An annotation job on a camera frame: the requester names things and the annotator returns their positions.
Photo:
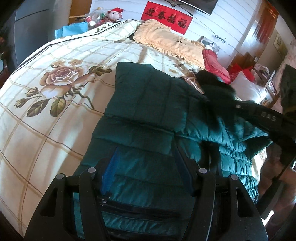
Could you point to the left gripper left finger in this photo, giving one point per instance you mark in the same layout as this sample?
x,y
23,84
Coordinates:
x,y
93,184

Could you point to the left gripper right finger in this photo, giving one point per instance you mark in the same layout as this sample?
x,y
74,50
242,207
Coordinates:
x,y
200,184

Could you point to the dark green puffer jacket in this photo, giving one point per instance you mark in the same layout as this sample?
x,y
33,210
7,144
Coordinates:
x,y
148,113

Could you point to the white satin pillow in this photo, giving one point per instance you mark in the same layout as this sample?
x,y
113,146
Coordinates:
x,y
247,90

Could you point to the floral cream bed quilt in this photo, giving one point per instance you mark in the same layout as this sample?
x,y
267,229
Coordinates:
x,y
51,105

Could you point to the red heart-shaped cushion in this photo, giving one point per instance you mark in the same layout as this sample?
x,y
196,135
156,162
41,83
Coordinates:
x,y
213,66

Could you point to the red banner with characters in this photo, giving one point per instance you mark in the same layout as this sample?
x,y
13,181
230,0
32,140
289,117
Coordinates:
x,y
169,17

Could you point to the blue bag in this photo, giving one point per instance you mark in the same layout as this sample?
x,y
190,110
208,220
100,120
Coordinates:
x,y
73,29

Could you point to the orange fringed pillow cover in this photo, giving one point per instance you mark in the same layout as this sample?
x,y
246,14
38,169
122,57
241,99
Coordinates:
x,y
160,37

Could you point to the plush doll with red hat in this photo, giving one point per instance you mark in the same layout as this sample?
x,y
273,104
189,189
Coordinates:
x,y
115,14

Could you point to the grey refrigerator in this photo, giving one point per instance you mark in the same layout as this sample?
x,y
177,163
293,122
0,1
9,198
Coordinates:
x,y
31,25

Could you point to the framed photo on wall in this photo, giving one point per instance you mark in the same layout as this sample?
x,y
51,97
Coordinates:
x,y
210,45

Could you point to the wall-mounted black television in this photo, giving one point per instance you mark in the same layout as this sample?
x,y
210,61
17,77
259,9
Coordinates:
x,y
205,6

